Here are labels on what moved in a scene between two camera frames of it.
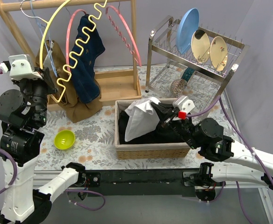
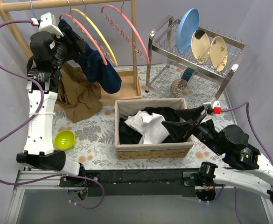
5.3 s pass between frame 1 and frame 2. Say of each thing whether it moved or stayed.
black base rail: stayed
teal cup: stayed
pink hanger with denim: moved
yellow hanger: moved
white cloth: moved
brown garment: stayed
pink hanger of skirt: moved
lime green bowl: stayed
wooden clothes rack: stayed
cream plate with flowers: stayed
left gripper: moved
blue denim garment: moved
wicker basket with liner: stayed
